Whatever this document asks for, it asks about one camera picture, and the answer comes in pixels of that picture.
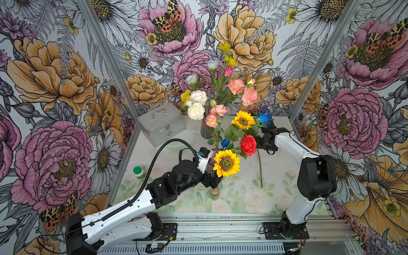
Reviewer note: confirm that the yellow ranunculus flower stem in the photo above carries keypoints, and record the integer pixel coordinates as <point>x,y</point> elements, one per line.
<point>260,169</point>

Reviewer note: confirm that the front ribbed glass vase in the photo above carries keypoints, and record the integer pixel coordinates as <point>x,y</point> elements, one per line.
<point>211,165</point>

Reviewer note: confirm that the small blue rosebud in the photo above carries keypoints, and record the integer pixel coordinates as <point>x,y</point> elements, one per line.
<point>225,143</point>

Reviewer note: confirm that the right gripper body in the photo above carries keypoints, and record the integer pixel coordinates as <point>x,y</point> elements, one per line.
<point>262,143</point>

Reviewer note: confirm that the grey metal case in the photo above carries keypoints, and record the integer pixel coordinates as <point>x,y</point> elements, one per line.
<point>162,123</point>

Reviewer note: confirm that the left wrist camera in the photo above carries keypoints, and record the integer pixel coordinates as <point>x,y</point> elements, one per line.
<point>204,155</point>

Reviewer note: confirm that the large sunflower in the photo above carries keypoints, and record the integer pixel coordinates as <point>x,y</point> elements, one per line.
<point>227,163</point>

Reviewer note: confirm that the blue rose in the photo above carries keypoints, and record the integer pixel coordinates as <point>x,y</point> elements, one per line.
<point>265,117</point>

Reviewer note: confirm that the red rose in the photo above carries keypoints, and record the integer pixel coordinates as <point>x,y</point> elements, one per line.
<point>248,146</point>

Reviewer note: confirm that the pink carnation stem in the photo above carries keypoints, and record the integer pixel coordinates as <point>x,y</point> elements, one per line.
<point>213,122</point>

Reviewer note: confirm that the back ribbed glass vase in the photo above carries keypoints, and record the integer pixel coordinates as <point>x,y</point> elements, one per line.
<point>205,130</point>

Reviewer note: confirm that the pink rose bunch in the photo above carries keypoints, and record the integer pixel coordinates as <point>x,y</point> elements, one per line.
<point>237,88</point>

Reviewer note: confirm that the green cap white bottle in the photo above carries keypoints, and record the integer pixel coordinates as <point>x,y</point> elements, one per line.
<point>139,173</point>

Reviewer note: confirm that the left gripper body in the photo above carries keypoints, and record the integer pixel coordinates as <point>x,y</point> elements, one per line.
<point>206,183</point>

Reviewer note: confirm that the aluminium rail frame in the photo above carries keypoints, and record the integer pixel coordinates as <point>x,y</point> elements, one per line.
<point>242,235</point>

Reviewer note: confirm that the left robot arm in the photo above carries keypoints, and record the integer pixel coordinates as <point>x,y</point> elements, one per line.
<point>135,218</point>

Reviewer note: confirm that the white rose bunch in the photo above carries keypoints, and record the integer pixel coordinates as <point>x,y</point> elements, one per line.
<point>195,102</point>

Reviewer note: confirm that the ribbed glass vase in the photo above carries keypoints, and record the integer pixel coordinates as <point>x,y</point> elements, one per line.
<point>205,130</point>
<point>211,165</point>

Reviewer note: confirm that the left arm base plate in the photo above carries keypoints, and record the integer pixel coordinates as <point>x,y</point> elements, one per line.
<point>162,233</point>

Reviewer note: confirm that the floral table mat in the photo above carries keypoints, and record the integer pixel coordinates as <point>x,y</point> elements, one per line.
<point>244,193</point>

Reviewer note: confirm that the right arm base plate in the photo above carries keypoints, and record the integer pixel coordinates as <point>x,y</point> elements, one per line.
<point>285,231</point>

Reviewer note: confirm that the small yellow wildflower sprig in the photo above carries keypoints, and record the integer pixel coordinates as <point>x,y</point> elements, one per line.
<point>228,59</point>

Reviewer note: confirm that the small glass spice jar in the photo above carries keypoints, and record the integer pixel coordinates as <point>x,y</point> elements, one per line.
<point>214,193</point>

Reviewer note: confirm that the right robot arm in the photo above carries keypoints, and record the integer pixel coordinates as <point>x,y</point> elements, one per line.
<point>316,179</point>

